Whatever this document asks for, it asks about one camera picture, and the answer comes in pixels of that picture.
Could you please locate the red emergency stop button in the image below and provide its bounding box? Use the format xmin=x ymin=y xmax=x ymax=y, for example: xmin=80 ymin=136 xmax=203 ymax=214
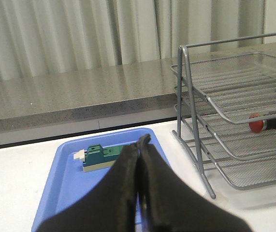
xmin=248 ymin=118 xmax=276 ymax=133

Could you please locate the grey metal rack frame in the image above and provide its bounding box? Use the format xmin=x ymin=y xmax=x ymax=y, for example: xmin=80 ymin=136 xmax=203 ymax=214
xmin=171 ymin=44 xmax=276 ymax=199

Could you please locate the green terminal block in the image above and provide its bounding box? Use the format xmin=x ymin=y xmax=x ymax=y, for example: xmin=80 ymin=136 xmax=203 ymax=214
xmin=73 ymin=144 xmax=124 ymax=173

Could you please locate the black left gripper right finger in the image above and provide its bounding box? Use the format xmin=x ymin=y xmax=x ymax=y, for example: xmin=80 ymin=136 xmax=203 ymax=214
xmin=138 ymin=134 xmax=250 ymax=232

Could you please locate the blue plastic tray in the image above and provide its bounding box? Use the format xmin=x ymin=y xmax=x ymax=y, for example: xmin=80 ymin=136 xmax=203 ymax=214
xmin=31 ymin=128 xmax=167 ymax=232

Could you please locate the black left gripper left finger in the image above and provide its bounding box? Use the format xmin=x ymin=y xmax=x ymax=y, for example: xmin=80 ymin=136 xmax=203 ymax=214
xmin=37 ymin=143 xmax=139 ymax=232

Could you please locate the silver mesh tray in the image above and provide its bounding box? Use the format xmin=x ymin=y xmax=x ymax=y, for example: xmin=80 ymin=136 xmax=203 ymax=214
xmin=174 ymin=102 xmax=276 ymax=162
xmin=202 ymin=137 xmax=276 ymax=190
xmin=171 ymin=53 xmax=276 ymax=124

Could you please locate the grey stone counter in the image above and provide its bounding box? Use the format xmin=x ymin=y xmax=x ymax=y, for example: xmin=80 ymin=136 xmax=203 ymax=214
xmin=0 ymin=41 xmax=276 ymax=136

